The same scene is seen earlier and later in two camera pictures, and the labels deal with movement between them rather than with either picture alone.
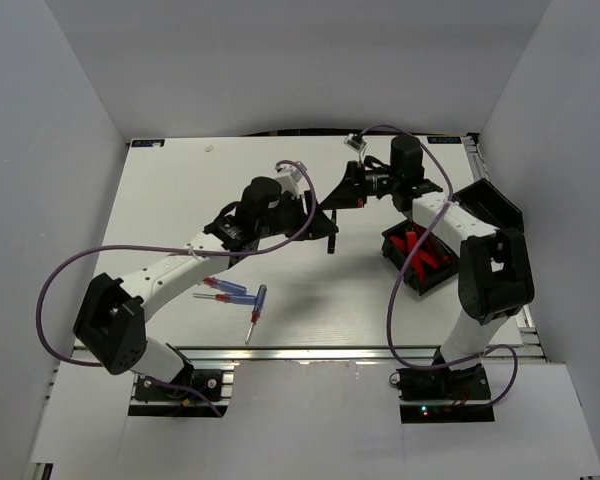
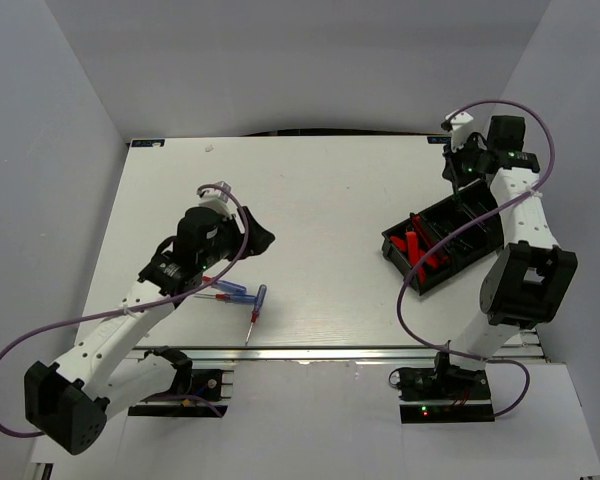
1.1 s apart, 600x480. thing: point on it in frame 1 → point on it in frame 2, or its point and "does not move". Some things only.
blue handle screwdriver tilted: x=258 y=307 does not move
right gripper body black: x=379 y=182 → x=463 y=164
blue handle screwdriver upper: x=216 y=282 does not move
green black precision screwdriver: x=332 y=239 → x=458 y=198
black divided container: x=439 y=260 does not move
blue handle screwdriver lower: x=229 y=298 does not move
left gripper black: x=321 y=227 → x=258 y=239
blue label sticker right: x=444 y=139 does not move
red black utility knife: x=411 y=242 does not move
